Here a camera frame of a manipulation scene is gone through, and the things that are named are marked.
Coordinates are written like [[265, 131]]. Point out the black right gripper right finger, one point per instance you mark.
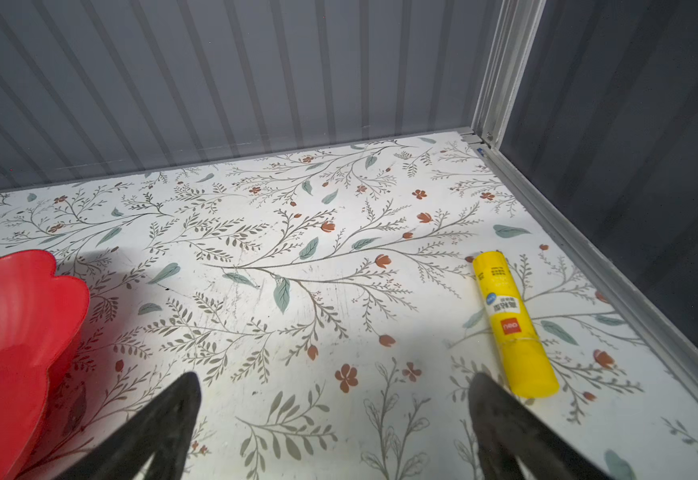
[[509, 435]]

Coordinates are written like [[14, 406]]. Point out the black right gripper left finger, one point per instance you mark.
[[158, 437]]

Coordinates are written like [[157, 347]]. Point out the red flower-shaped fruit bowl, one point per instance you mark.
[[41, 316]]

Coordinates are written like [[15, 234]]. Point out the yellow glue stick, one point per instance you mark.
[[527, 368]]

